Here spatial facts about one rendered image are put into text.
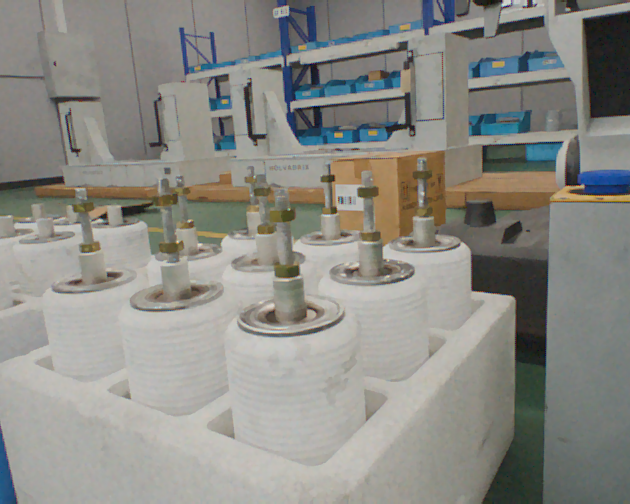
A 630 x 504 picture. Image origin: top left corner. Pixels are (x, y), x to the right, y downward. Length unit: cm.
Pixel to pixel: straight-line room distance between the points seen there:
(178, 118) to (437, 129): 193
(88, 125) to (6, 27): 260
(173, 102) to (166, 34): 477
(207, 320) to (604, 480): 35
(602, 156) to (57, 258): 87
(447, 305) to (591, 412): 16
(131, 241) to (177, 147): 298
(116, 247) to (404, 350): 57
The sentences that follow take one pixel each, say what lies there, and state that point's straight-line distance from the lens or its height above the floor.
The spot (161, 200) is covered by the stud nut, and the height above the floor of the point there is 33.
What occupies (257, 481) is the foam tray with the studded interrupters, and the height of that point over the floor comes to 18.
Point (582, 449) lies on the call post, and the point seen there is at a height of 11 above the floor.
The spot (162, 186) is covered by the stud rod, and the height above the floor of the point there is 34.
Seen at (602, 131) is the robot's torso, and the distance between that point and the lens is 98.
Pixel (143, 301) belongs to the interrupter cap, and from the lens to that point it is 43.
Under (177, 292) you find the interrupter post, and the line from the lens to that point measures 43.
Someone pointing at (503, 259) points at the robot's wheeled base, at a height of 17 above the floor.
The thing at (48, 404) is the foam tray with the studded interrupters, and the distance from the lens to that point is 50.
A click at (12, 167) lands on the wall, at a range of 711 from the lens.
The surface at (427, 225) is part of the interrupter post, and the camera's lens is 54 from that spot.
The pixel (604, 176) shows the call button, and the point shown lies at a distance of 44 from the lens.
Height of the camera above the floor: 37
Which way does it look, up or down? 12 degrees down
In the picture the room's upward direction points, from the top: 4 degrees counter-clockwise
